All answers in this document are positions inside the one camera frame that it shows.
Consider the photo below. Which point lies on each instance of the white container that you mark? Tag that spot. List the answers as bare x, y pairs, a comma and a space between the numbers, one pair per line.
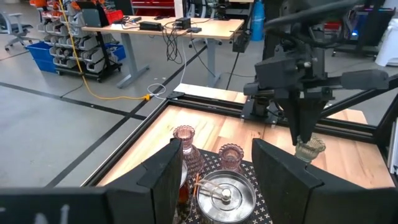
388, 46

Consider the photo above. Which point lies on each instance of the blue storage bin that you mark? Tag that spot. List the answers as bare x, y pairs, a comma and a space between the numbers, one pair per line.
116, 51
40, 54

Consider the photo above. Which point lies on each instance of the green glass candle holder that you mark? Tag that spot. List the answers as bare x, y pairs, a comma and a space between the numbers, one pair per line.
311, 151

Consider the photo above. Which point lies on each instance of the grey office chair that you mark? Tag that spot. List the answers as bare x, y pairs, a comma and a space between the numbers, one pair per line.
15, 28

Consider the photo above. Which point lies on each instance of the black aluminium rig frame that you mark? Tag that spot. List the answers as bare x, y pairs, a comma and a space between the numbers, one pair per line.
217, 104

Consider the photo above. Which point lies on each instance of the pink glass candlestick holder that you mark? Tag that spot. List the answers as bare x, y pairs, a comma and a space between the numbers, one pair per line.
185, 135
230, 157

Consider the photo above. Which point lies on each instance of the metal tin candle with lid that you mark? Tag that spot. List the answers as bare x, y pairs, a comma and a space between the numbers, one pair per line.
184, 193
227, 199

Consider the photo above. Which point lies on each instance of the red tool cabinet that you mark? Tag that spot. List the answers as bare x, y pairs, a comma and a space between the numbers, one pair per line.
152, 7

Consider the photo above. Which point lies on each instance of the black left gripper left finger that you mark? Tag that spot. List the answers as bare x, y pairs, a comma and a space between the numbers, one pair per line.
149, 193

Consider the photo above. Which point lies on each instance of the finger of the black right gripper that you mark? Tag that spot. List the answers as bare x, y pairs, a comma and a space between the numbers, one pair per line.
311, 115
293, 115

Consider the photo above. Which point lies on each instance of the black electronics box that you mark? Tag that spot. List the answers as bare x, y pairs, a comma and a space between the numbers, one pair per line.
183, 23

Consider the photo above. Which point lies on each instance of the black perforated metal shelf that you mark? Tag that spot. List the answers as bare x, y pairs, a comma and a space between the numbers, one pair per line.
213, 162

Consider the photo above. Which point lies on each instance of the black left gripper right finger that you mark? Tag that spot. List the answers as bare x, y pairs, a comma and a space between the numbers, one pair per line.
283, 186

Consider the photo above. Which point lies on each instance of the blue water jug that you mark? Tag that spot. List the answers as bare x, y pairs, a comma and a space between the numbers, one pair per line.
257, 21

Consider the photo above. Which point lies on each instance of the red storage bin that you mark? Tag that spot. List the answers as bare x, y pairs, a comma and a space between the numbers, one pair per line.
115, 16

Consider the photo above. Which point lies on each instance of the black power brick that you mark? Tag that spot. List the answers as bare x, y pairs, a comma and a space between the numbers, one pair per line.
150, 26

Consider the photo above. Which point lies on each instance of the light wooden desk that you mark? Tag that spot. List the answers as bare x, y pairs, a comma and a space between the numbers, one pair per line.
211, 29

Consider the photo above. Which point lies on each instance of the parts organizer rack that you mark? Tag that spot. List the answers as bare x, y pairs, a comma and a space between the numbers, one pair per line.
90, 56

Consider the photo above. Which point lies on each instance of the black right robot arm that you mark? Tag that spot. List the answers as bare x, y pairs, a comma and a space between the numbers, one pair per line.
261, 109

